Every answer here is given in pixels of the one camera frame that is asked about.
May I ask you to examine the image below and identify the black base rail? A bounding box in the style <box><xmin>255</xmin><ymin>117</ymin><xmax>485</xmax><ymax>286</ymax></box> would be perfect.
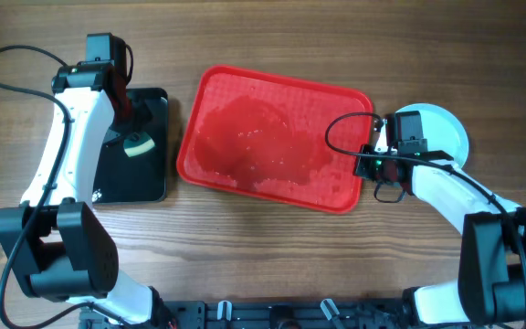
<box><xmin>78</xmin><ymin>297</ymin><xmax>410</xmax><ymax>329</ymax></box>

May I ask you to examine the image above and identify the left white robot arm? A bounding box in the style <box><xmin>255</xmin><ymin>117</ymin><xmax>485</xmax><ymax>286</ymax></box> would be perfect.
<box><xmin>0</xmin><ymin>33</ymin><xmax>177</xmax><ymax>328</ymax></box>

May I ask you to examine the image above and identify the black cable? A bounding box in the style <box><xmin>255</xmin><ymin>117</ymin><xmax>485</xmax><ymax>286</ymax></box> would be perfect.
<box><xmin>0</xmin><ymin>44</ymin><xmax>132</xmax><ymax>329</ymax></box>
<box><xmin>324</xmin><ymin>111</ymin><xmax>526</xmax><ymax>329</ymax></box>

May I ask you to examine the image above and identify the green yellow sponge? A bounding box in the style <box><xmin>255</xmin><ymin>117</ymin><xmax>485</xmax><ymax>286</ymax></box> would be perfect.
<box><xmin>123</xmin><ymin>132</ymin><xmax>155</xmax><ymax>157</ymax></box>

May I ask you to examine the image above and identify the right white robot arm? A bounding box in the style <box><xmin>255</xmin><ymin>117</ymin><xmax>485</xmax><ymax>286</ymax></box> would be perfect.
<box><xmin>354</xmin><ymin>104</ymin><xmax>526</xmax><ymax>327</ymax></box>

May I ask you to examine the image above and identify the black plastic tray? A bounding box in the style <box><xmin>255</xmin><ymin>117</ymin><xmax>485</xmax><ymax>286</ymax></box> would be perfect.
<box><xmin>92</xmin><ymin>88</ymin><xmax>169</xmax><ymax>204</ymax></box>

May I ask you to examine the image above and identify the left black cable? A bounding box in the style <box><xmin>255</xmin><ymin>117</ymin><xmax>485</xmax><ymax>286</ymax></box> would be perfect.
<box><xmin>0</xmin><ymin>44</ymin><xmax>132</xmax><ymax>329</ymax></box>

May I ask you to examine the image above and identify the right black cable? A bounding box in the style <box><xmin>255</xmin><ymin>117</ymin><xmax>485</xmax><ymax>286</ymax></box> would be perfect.
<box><xmin>324</xmin><ymin>111</ymin><xmax>526</xmax><ymax>329</ymax></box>

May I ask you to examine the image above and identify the red plastic tray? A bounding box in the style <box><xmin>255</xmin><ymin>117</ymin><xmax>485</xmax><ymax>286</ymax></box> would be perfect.
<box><xmin>176</xmin><ymin>65</ymin><xmax>373</xmax><ymax>214</ymax></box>

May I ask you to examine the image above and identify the blue plate green smear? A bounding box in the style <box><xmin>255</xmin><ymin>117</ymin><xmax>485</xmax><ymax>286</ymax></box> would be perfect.
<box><xmin>375</xmin><ymin>103</ymin><xmax>469</xmax><ymax>167</ymax></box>

